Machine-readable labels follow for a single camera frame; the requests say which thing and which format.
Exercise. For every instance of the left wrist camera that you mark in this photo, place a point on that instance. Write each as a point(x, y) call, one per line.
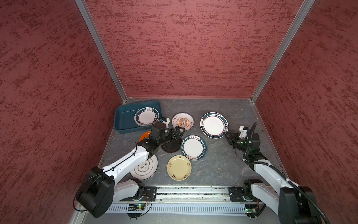
point(166, 121)

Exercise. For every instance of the left aluminium corner post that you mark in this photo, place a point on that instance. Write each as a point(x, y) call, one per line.
point(83, 8)

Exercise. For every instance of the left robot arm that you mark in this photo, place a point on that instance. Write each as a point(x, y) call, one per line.
point(112, 175)

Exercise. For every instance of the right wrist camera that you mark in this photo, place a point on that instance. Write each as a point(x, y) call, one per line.
point(243, 132)

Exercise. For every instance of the aluminium corner post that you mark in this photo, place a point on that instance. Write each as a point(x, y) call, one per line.
point(83, 8)
point(294, 27)

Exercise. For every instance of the left circuit board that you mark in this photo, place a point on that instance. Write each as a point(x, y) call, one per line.
point(136, 208)

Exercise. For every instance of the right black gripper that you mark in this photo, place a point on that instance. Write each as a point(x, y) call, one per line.
point(233, 135)

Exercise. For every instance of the right aluminium corner post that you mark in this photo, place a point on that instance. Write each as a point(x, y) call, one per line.
point(294, 27)

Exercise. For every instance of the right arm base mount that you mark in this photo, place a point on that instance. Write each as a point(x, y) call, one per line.
point(241, 194)

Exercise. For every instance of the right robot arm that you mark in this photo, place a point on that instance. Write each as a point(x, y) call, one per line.
point(292, 203)

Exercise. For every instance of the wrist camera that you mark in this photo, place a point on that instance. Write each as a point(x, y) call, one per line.
point(166, 121)
point(243, 132)

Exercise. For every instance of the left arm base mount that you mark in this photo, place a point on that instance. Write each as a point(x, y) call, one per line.
point(145, 194)

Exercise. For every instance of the small green rimmed plate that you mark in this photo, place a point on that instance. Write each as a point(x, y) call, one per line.
point(214, 125)

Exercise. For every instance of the green lettered rim plate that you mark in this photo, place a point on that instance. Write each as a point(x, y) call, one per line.
point(193, 147)

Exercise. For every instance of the teal plastic bin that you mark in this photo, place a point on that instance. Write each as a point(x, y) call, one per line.
point(124, 116)

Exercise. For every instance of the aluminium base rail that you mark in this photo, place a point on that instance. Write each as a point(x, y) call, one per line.
point(193, 193)

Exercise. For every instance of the orange sunburst pattern plate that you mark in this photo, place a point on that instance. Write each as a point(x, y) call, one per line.
point(183, 120)

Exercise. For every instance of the circuit board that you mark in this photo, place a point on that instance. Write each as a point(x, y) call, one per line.
point(250, 208)
point(136, 208)

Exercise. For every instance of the pale yellow plate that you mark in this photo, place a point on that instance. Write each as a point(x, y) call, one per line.
point(179, 168)

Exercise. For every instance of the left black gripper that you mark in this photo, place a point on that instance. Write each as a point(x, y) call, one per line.
point(173, 136)

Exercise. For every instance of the white plate black flower outline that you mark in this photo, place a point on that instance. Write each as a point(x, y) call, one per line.
point(146, 169)

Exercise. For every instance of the large green red rimmed plate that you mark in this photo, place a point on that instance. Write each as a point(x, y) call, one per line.
point(146, 116)

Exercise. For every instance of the right circuit board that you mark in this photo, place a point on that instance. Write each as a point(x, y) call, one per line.
point(250, 208)

